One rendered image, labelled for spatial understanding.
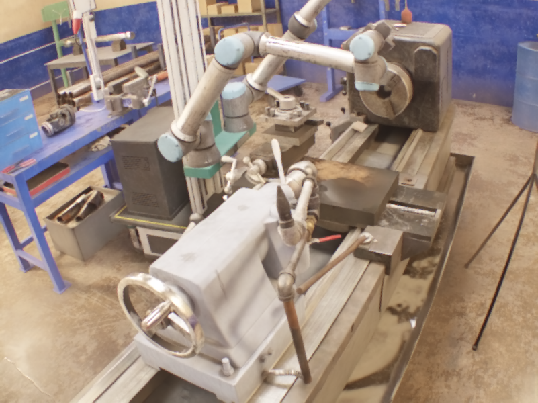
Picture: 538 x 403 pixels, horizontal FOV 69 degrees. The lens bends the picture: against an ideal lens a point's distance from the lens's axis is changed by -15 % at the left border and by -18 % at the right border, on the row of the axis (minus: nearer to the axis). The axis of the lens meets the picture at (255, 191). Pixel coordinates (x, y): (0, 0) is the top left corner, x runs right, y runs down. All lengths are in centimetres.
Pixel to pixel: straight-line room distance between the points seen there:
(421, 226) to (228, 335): 82
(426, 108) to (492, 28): 330
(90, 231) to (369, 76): 221
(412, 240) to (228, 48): 103
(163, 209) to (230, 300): 181
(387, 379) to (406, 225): 56
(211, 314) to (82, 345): 171
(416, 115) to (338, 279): 123
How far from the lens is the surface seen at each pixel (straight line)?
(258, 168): 165
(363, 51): 166
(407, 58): 232
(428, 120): 239
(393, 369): 171
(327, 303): 132
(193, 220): 120
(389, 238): 150
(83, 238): 320
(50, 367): 259
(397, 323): 187
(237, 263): 102
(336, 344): 121
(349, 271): 142
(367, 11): 582
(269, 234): 110
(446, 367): 226
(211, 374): 104
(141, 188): 279
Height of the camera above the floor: 174
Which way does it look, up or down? 29 degrees down
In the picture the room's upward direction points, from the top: 7 degrees counter-clockwise
